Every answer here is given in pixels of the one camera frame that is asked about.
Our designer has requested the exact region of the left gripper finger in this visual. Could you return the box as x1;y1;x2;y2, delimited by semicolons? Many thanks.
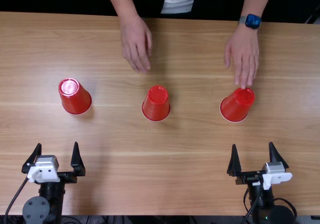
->
21;143;42;173
70;141;86;176

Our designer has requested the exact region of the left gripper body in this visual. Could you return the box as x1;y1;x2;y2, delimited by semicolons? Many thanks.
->
56;171;78;184

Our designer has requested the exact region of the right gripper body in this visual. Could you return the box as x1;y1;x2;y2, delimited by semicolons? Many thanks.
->
235;170;266;186

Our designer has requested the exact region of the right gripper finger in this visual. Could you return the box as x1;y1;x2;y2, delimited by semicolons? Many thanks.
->
268;141;290;169
226;144;242;177

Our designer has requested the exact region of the red cup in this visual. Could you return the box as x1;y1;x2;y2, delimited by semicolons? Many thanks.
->
58;77;93;116
141;85;171;122
219;87;256;123

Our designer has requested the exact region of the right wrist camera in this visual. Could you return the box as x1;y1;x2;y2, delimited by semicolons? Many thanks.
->
251;162;293;191

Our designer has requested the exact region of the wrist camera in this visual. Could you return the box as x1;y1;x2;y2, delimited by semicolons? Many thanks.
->
251;162;293;191
26;154;61;183

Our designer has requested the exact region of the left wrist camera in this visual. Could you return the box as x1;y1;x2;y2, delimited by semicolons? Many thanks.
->
26;154;61;183

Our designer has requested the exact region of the black cable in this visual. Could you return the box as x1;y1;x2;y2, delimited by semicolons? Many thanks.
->
3;176;30;218
240;180;265;224
272;197;298;221

